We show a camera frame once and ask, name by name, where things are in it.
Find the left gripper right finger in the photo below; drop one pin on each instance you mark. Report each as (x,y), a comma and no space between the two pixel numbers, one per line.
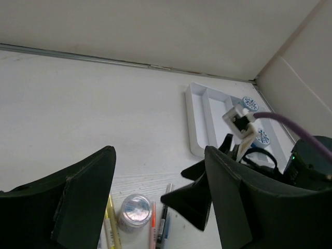
(255,211)

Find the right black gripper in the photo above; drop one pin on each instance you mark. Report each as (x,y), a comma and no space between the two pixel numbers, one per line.
(193,202)

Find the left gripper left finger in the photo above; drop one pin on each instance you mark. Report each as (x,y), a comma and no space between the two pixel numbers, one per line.
(62,210)

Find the yellow highlighter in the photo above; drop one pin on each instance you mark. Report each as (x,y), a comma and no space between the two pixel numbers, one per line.
(113,221)
(108,231)

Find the black pen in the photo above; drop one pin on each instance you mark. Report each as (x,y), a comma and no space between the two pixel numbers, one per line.
(159,242)

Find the orange pen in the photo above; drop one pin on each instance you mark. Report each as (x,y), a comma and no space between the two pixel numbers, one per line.
(152,244)

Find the blue pen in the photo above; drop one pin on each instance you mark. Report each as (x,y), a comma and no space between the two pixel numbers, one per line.
(167,227)

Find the white organizer tray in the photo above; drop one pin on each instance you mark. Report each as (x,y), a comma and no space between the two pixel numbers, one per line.
(205,110)

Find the aluminium rail right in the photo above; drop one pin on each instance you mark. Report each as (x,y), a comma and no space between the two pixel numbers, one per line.
(81,57)

